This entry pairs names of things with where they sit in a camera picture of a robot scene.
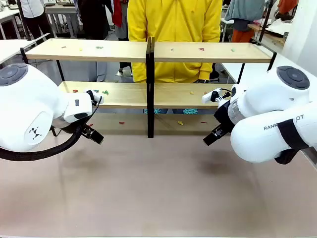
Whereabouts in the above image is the black strap on arm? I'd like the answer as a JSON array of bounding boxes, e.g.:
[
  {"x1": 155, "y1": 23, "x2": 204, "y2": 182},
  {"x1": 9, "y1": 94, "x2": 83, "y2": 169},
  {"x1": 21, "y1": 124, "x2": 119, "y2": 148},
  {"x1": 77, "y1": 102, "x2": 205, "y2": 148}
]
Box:
[{"x1": 277, "y1": 119, "x2": 311, "y2": 151}]

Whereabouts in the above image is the white paper sheet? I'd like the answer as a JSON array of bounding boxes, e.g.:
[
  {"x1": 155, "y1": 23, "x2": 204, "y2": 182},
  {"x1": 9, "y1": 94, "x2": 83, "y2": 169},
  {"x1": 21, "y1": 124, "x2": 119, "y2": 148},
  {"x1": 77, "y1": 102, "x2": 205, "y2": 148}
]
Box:
[{"x1": 266, "y1": 18, "x2": 293, "y2": 33}]

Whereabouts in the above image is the wood shelf unit black frame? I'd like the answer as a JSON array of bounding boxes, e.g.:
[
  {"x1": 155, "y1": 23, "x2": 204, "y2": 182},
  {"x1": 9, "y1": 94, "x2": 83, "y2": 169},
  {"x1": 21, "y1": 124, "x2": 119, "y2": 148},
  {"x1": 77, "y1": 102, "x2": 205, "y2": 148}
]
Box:
[
  {"x1": 20, "y1": 36, "x2": 156, "y2": 138},
  {"x1": 146, "y1": 36, "x2": 277, "y2": 138}
]

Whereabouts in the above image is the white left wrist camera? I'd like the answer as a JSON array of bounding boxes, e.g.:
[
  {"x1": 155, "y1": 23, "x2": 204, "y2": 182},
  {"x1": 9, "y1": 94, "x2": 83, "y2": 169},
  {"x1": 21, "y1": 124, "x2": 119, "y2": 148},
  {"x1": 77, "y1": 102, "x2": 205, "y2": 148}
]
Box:
[{"x1": 85, "y1": 89, "x2": 105, "y2": 107}]

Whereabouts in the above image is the silver chair base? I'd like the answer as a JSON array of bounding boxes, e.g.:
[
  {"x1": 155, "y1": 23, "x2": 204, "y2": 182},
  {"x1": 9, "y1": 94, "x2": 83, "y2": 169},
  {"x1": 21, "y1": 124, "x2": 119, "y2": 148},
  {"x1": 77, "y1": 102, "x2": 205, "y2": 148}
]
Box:
[{"x1": 115, "y1": 66, "x2": 133, "y2": 76}]

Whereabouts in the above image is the black metal pole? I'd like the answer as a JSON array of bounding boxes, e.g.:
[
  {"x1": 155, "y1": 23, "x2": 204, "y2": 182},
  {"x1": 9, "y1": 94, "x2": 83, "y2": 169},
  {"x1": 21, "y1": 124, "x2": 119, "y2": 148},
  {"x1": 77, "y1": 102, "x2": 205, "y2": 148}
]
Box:
[{"x1": 256, "y1": 0, "x2": 274, "y2": 46}]

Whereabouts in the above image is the white side table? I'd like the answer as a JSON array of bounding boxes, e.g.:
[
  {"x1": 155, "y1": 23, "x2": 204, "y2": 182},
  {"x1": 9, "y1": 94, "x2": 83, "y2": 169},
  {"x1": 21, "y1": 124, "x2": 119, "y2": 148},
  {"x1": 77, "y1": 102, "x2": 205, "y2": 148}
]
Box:
[{"x1": 0, "y1": 39, "x2": 38, "y2": 64}]

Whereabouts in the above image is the orange garment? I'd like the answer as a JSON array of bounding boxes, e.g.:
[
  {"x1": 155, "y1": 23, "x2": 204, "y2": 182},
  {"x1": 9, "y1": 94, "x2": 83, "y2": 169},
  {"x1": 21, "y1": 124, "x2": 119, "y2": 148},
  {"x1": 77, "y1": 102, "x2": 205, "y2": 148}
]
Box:
[{"x1": 231, "y1": 28, "x2": 256, "y2": 43}]

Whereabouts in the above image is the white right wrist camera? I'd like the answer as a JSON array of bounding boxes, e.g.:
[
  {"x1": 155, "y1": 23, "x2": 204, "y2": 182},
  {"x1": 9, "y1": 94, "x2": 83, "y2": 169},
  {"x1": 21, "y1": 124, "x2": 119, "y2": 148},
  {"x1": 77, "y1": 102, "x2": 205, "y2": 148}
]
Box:
[{"x1": 201, "y1": 87, "x2": 231, "y2": 104}]

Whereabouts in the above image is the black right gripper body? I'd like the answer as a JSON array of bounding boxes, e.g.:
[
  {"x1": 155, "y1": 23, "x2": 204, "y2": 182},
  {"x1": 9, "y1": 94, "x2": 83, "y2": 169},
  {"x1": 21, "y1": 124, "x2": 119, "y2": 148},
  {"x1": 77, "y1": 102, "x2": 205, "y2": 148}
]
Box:
[{"x1": 213, "y1": 100, "x2": 235, "y2": 132}]

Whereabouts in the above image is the person in yellow hoodie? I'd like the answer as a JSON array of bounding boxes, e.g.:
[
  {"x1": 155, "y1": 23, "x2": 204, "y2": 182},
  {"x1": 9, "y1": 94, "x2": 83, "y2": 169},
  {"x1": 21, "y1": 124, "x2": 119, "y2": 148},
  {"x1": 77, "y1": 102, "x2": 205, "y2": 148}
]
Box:
[{"x1": 127, "y1": 0, "x2": 223, "y2": 115}]

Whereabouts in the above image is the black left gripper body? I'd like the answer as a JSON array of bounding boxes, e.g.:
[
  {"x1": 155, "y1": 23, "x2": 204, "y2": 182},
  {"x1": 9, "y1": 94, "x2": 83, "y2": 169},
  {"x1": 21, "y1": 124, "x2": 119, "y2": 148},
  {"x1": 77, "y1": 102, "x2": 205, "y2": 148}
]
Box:
[{"x1": 52, "y1": 118, "x2": 93, "y2": 136}]

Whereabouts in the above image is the person in dark clothes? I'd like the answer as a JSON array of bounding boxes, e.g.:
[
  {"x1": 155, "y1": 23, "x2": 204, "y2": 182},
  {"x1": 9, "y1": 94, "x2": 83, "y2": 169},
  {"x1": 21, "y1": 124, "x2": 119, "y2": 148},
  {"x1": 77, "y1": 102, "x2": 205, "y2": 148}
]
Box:
[{"x1": 77, "y1": 0, "x2": 110, "y2": 40}]

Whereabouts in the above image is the large white table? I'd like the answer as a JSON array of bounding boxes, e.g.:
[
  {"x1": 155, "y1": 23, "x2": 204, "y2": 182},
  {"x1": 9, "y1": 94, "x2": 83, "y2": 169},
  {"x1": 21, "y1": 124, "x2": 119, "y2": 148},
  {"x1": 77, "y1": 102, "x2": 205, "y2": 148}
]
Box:
[{"x1": 219, "y1": 52, "x2": 317, "y2": 84}]

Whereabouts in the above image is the person in white shirt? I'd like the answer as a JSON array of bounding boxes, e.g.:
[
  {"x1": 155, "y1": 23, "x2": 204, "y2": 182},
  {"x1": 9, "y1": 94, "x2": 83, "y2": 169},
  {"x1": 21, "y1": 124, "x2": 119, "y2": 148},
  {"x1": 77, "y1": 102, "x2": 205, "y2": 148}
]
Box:
[{"x1": 20, "y1": 0, "x2": 52, "y2": 40}]

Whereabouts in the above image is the red hanging garment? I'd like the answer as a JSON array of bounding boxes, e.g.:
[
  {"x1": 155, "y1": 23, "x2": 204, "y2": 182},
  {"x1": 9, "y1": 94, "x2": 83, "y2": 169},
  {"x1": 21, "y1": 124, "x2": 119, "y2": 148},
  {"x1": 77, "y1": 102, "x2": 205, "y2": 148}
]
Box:
[{"x1": 111, "y1": 0, "x2": 124, "y2": 28}]

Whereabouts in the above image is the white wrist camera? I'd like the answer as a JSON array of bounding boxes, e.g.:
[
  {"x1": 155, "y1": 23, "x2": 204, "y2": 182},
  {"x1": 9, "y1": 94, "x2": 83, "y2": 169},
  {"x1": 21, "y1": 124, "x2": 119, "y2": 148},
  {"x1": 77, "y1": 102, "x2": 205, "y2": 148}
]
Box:
[
  {"x1": 85, "y1": 89, "x2": 105, "y2": 107},
  {"x1": 201, "y1": 87, "x2": 231, "y2": 104}
]

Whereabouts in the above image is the blue grey hanging garment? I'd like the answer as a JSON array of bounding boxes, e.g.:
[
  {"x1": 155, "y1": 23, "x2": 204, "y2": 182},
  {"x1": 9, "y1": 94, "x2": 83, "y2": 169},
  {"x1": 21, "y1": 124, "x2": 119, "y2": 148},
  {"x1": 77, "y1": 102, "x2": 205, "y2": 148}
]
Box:
[{"x1": 224, "y1": 0, "x2": 267, "y2": 32}]

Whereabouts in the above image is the wooden background table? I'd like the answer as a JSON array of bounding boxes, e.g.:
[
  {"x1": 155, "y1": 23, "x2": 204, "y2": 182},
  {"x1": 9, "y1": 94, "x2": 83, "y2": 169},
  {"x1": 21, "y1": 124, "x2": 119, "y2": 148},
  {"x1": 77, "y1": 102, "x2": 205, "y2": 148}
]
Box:
[{"x1": 247, "y1": 23, "x2": 289, "y2": 46}]

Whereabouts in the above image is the black braided cable sleeve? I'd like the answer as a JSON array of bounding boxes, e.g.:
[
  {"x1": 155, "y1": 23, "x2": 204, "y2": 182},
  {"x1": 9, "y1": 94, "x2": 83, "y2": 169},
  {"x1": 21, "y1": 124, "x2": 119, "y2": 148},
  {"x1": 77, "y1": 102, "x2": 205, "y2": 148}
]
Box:
[{"x1": 0, "y1": 123, "x2": 86, "y2": 161}]

